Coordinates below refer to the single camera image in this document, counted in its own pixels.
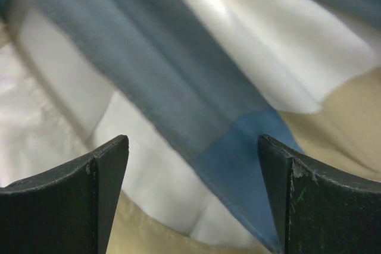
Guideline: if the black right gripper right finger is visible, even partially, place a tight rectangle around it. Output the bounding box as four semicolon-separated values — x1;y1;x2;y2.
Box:
258;136;380;253

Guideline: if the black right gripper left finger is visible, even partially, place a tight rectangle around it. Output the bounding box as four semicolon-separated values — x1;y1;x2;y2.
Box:
1;135;129;253

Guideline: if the white pillow with yellow band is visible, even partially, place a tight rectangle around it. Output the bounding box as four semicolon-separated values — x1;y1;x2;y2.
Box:
1;8;257;253

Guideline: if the blue tan white checked pillowcase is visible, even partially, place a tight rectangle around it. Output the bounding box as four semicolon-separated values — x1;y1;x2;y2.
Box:
1;0;380;253

